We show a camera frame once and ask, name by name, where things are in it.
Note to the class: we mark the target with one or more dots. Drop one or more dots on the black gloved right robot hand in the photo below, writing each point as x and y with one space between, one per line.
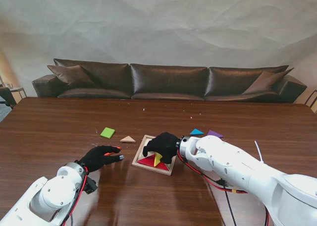
164 145

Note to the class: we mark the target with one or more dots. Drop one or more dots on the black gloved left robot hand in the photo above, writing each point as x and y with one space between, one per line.
97 157

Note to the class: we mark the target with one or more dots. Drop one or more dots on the orange parallelogram piece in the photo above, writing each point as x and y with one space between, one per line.
110 153

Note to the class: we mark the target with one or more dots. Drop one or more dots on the large yellow triangle piece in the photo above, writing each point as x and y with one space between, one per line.
157 160

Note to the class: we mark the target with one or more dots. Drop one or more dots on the large red triangle piece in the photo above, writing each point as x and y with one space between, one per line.
147 160

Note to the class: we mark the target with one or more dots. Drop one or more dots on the square wooden tangram tray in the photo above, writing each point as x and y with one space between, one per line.
142 165

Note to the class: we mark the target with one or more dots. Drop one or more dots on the small beige triangle piece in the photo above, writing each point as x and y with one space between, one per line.
128 140

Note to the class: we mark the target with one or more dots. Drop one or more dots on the purple triangle piece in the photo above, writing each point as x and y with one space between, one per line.
216 133

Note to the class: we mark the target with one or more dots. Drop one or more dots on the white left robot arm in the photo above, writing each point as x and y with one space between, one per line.
42 198

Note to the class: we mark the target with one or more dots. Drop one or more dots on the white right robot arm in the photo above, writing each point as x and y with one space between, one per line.
242 171

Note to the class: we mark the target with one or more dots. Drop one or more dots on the green square piece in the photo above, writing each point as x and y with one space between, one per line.
108 132

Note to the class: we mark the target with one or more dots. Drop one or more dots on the small blue triangle piece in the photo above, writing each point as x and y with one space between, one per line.
196 132

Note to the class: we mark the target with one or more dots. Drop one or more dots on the brown leather sofa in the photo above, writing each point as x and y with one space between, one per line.
168 82

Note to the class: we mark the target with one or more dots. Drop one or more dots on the brown sofa cushion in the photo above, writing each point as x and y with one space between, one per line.
71 76
266 83

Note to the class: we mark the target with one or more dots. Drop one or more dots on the white zip tie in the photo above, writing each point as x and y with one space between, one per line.
259 151

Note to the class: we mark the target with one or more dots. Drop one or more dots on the side table with metal legs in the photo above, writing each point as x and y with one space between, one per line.
15 92

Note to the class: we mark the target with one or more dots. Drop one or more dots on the dark metal chair frame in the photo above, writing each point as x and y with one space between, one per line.
310 100

